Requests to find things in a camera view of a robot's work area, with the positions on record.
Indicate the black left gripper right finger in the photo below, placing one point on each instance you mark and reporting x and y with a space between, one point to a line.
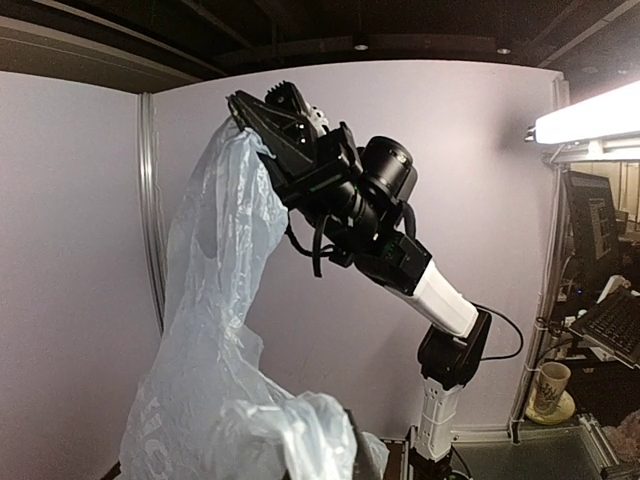
369 462

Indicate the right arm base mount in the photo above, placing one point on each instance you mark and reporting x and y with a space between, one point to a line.
406 462

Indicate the computer monitor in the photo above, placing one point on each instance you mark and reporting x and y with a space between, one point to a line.
593 223

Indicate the patterned paper cup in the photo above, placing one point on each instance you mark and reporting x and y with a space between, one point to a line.
552 381

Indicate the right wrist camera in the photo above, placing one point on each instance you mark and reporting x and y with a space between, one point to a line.
383 167

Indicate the black keyboard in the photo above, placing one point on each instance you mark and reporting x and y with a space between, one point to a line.
613 325

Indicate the fluorescent tube lamp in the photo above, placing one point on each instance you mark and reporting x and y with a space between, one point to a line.
613 113

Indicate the left aluminium corner post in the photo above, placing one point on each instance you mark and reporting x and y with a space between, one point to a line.
150 206

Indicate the front right aluminium post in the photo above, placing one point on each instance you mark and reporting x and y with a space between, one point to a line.
548 290

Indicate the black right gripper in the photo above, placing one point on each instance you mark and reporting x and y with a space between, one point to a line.
346 215

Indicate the translucent grey plastic bag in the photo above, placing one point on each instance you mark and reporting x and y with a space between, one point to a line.
205 410

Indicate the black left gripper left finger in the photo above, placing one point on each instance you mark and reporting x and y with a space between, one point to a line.
113 473

